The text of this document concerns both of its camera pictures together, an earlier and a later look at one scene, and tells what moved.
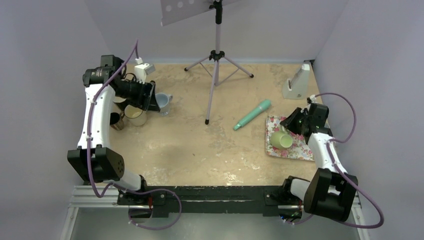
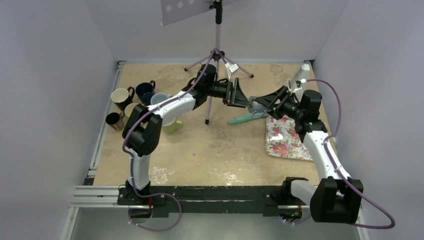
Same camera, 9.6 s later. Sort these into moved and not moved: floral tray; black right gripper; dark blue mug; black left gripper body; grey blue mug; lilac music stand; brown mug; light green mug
Moved: light green mug; black right gripper; black left gripper body; dark blue mug
Not moved: floral tray; lilac music stand; grey blue mug; brown mug
